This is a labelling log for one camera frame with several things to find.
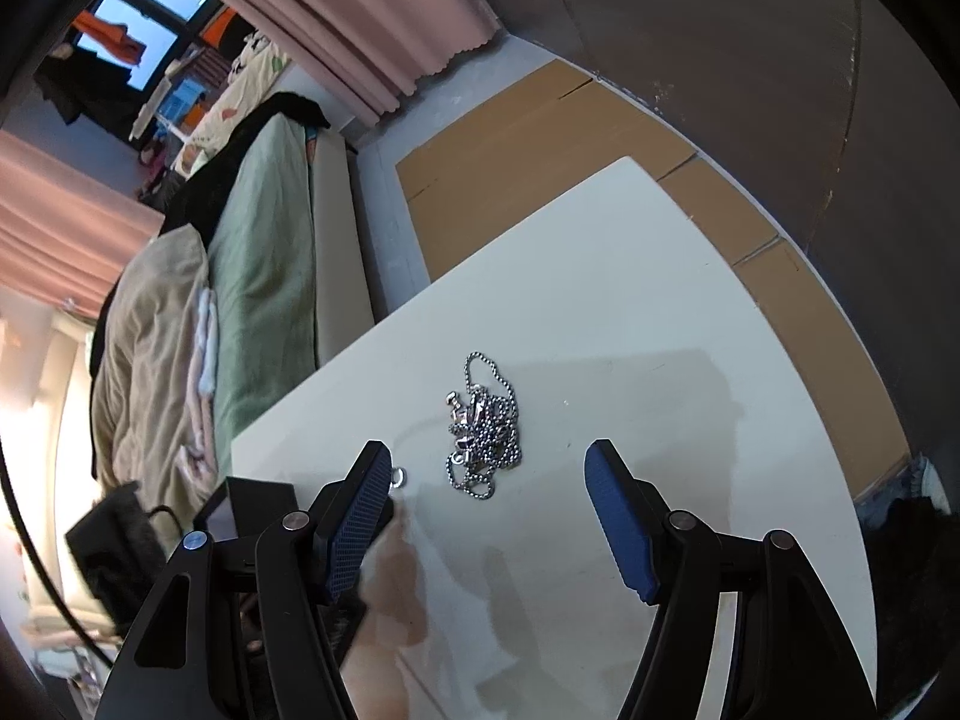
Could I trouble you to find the pink curtain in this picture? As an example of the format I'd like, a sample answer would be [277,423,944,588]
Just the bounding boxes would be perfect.
[0,129,166,320]
[154,0,503,128]

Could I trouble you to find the window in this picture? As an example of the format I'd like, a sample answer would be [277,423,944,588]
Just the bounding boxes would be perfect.
[71,0,248,91]

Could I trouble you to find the silver ball chain necklace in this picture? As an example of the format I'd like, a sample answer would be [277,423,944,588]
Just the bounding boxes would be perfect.
[441,351,524,500]

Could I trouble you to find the pale pink fleece cloth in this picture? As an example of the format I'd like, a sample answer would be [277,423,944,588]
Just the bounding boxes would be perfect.
[180,285,221,481]

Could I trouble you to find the patterned cream bedding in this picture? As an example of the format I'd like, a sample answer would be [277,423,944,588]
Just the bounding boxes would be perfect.
[176,26,290,166]

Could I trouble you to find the black cloth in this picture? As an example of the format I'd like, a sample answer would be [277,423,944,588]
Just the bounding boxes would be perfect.
[154,92,331,237]

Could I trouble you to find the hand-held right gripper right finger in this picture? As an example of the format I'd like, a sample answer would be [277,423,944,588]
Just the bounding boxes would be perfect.
[583,439,878,720]

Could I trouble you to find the black hanging clothes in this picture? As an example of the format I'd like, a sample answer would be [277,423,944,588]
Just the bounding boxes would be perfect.
[34,37,98,125]

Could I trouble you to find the flat cardboard sheet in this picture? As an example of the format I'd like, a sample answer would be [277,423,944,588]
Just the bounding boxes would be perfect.
[395,58,912,500]

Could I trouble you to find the beige blanket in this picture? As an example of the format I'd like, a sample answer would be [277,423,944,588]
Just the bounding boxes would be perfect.
[90,225,226,511]

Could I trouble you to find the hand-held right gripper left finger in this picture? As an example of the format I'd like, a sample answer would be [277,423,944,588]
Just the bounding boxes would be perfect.
[97,440,395,720]

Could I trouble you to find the black jewelry box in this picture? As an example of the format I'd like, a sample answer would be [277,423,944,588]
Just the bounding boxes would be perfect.
[193,475,396,665]

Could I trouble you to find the orange hanging garment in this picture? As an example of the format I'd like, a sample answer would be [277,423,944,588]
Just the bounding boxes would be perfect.
[75,11,147,72]

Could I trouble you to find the orange and black cushion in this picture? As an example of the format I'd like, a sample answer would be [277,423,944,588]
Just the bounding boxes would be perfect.
[202,7,248,46]

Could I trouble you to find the bed with green sheet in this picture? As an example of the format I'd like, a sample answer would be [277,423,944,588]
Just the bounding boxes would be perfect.
[206,109,376,458]

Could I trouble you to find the white rack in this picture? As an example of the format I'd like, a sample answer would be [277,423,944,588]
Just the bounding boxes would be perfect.
[131,52,218,140]

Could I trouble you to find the dark cloth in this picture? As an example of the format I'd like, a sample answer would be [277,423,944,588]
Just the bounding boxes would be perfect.
[855,454,950,691]

